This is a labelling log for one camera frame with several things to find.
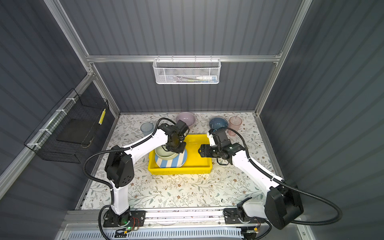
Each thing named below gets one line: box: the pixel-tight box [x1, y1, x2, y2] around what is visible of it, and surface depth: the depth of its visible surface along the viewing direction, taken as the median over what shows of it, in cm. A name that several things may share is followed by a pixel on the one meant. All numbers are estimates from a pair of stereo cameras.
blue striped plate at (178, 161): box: [155, 149, 187, 169], surface depth 90 cm
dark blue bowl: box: [209, 117, 229, 130], surface depth 111 cm
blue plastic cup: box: [140, 122, 155, 136], surface depth 97 cm
